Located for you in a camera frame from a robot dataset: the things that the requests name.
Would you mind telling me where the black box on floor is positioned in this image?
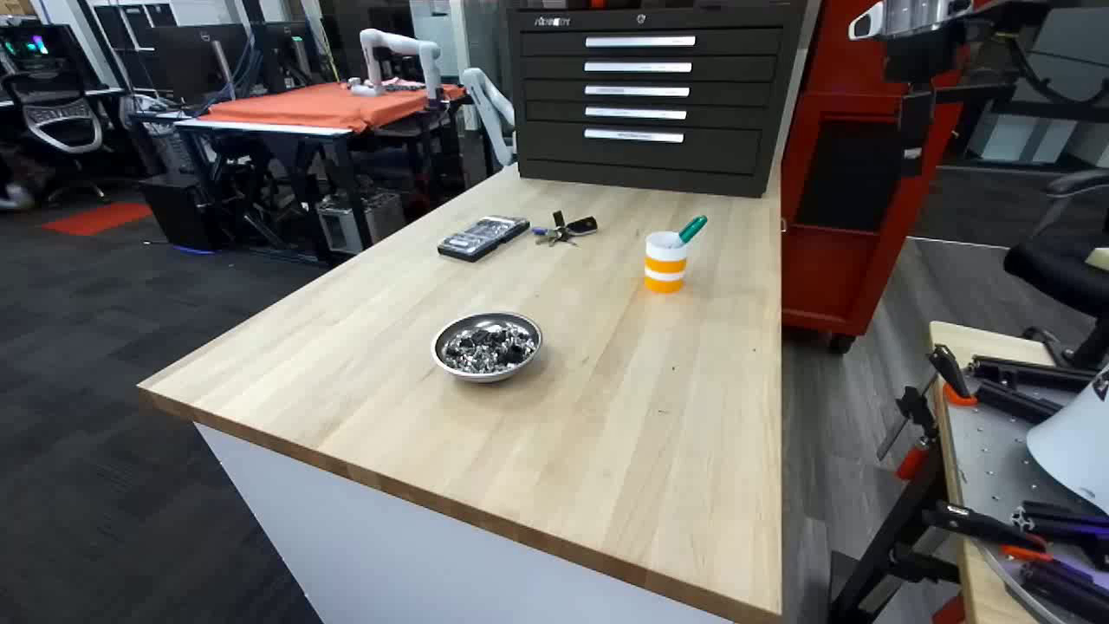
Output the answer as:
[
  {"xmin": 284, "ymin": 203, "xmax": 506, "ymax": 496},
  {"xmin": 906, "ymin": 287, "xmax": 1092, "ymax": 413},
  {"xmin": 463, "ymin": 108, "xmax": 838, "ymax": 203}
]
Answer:
[{"xmin": 136, "ymin": 169, "xmax": 218, "ymax": 251}]

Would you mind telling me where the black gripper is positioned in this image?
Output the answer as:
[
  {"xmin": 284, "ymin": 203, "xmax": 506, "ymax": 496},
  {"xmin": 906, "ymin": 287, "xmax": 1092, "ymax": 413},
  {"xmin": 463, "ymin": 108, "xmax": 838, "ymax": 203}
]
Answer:
[{"xmin": 886, "ymin": 32, "xmax": 971, "ymax": 178}]

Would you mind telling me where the table with orange cover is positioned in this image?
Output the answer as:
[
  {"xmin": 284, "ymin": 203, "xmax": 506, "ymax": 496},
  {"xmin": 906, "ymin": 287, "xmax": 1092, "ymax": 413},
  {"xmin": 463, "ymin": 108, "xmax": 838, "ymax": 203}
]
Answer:
[{"xmin": 168, "ymin": 75, "xmax": 471, "ymax": 141}]

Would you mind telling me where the black mesh office chair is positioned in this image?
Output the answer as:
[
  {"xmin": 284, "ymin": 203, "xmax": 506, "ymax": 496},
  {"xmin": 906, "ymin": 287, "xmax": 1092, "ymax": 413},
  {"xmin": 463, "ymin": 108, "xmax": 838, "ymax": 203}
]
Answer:
[{"xmin": 4, "ymin": 69, "xmax": 110, "ymax": 203}]

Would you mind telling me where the black clamp with orange handle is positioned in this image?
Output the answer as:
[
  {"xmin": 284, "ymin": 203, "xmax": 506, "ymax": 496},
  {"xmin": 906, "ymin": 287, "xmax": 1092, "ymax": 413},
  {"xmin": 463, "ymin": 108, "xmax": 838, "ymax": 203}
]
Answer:
[{"xmin": 920, "ymin": 496, "xmax": 1048, "ymax": 554}]

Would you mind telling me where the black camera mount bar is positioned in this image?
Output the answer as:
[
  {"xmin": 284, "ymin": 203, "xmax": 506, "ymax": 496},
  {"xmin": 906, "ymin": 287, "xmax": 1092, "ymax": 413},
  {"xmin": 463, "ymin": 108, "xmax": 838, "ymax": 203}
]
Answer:
[{"xmin": 935, "ymin": 69, "xmax": 1022, "ymax": 117}]

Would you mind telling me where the small wooden side table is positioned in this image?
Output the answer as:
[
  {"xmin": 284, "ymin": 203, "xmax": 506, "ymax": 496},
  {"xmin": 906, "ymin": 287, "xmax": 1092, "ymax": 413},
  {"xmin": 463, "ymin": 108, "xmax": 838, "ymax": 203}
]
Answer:
[{"xmin": 926, "ymin": 320, "xmax": 1109, "ymax": 624}]

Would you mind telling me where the black clamp with orange pad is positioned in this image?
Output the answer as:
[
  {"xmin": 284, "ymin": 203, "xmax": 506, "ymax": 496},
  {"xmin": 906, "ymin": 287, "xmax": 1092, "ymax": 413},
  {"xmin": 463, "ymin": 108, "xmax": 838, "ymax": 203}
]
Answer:
[{"xmin": 920, "ymin": 343, "xmax": 983, "ymax": 407}]

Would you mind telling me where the black and purple clamp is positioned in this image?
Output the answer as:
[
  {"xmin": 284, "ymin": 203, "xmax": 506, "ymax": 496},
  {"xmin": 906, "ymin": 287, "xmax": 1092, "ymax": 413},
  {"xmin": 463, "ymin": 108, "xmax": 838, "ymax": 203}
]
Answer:
[{"xmin": 1010, "ymin": 496, "xmax": 1109, "ymax": 548}]

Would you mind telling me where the metal bowl with small parts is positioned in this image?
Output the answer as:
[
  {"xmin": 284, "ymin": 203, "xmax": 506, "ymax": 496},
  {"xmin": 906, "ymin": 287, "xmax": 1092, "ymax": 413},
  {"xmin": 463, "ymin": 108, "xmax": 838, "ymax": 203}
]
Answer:
[{"xmin": 425, "ymin": 308, "xmax": 542, "ymax": 388}]

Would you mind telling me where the white and orange mug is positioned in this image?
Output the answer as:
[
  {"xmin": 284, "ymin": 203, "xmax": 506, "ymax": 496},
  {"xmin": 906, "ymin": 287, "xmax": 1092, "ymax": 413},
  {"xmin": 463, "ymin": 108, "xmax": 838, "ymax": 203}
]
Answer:
[{"xmin": 640, "ymin": 228, "xmax": 694, "ymax": 295}]

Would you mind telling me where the white robot base shell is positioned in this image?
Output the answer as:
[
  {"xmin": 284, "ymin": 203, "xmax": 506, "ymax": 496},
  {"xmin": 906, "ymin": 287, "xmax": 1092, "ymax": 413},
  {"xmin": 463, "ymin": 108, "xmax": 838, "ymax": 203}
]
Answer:
[{"xmin": 1022, "ymin": 368, "xmax": 1109, "ymax": 516}]

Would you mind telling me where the orange floor mat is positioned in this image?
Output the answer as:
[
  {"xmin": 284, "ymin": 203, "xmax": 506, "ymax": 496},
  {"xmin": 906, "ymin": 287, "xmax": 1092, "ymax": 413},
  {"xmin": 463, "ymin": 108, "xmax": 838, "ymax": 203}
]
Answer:
[{"xmin": 41, "ymin": 197, "xmax": 155, "ymax": 243}]

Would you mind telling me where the long black bar clamp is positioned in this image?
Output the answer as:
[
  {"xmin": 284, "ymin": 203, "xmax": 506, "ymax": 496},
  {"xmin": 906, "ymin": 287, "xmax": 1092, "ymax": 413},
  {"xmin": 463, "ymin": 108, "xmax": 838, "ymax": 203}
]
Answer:
[{"xmin": 966, "ymin": 353, "xmax": 1095, "ymax": 397}]

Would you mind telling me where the dark grey drawer tool chest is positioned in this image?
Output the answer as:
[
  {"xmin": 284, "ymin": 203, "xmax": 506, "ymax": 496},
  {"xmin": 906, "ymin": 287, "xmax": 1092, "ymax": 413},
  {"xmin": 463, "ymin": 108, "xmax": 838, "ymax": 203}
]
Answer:
[{"xmin": 506, "ymin": 0, "xmax": 809, "ymax": 197}]

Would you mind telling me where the black tripod stand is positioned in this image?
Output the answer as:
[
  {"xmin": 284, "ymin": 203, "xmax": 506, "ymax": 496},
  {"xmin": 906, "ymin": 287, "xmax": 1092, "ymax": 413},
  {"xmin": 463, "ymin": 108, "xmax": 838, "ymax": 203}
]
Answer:
[{"xmin": 828, "ymin": 386, "xmax": 964, "ymax": 624}]

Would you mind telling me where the flat black electronic device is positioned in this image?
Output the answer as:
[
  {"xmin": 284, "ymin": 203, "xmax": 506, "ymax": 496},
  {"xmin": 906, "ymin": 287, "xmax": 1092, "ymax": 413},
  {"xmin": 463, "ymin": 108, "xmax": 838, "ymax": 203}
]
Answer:
[{"xmin": 434, "ymin": 210, "xmax": 534, "ymax": 262}]

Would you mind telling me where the grey computer tower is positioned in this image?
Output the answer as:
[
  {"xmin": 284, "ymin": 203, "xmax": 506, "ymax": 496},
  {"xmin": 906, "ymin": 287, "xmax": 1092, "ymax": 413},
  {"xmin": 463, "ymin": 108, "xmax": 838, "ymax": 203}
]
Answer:
[{"xmin": 316, "ymin": 188, "xmax": 403, "ymax": 257}]

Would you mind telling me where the red tool cabinet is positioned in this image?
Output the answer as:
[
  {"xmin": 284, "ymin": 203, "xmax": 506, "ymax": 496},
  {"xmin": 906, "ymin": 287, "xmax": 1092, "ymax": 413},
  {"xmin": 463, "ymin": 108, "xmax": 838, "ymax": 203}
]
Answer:
[{"xmin": 778, "ymin": 0, "xmax": 998, "ymax": 343}]

